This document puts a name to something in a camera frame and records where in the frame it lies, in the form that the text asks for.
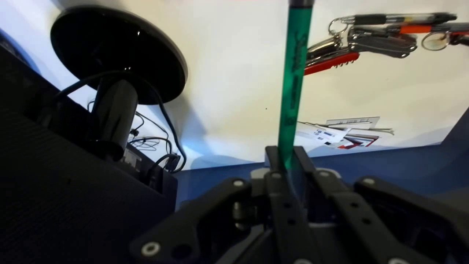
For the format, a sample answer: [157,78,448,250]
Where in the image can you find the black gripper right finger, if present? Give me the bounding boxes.
[292,146,469,264]

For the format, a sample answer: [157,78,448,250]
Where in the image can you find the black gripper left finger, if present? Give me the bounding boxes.
[127,144,315,264]

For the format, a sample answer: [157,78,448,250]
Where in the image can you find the green pen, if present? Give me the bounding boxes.
[275,0,316,174]

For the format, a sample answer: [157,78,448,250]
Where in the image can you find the orange and black pen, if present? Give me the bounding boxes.
[388,21,469,37]

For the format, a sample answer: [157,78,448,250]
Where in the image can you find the blue partition panel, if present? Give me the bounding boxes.
[173,109,469,207]

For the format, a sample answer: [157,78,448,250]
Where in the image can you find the red and white card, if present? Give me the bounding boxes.
[338,135,381,152]

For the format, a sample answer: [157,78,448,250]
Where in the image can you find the white printed card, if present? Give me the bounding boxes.
[296,124,352,149]

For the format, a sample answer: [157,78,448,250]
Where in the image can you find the red pocket knife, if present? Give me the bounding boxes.
[302,49,362,77]

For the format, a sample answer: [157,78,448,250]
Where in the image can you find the grey multitool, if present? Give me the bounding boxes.
[347,28,419,61]

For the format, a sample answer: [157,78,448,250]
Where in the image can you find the silver round key tag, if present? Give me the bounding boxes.
[420,31,450,53]

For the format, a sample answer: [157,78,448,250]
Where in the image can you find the black monitor with round stand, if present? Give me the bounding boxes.
[0,5,190,264]

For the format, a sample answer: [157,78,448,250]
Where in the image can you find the black monitor cables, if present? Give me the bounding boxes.
[57,68,190,174]

